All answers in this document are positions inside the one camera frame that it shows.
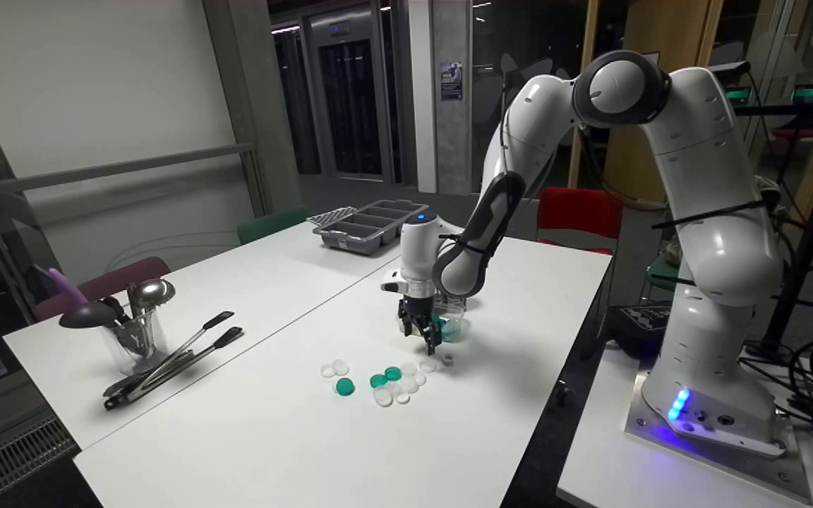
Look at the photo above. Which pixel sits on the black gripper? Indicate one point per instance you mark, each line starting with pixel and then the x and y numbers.
pixel 417 310

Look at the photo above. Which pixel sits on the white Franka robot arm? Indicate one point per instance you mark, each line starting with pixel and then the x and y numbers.
pixel 719 243

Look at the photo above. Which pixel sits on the clear plastic container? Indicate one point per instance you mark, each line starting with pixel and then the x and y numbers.
pixel 452 329

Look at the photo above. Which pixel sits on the grey cutlery tray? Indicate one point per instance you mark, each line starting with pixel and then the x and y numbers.
pixel 367 228

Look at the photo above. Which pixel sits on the green chair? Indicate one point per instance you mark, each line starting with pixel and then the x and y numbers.
pixel 268 228

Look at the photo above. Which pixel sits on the red chair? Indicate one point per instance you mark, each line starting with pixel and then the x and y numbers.
pixel 579 217

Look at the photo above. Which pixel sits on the black control box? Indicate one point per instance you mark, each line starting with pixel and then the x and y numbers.
pixel 632 329

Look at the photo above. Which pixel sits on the glass utensil holder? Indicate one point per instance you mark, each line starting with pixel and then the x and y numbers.
pixel 147 332

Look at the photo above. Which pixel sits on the metal ladle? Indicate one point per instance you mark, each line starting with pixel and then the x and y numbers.
pixel 151 294

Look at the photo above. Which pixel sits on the black ladle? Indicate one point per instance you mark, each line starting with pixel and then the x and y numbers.
pixel 83 318

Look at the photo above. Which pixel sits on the grey handrail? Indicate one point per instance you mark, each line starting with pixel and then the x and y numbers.
pixel 106 174

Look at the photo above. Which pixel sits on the purple utensil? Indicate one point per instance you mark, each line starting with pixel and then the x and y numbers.
pixel 65 287

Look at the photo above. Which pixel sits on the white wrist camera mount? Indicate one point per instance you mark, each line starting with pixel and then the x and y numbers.
pixel 394 280

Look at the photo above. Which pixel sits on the small wall poster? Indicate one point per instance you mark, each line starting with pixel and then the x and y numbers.
pixel 452 83

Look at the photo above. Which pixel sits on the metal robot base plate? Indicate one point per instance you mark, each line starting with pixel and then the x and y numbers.
pixel 707 447

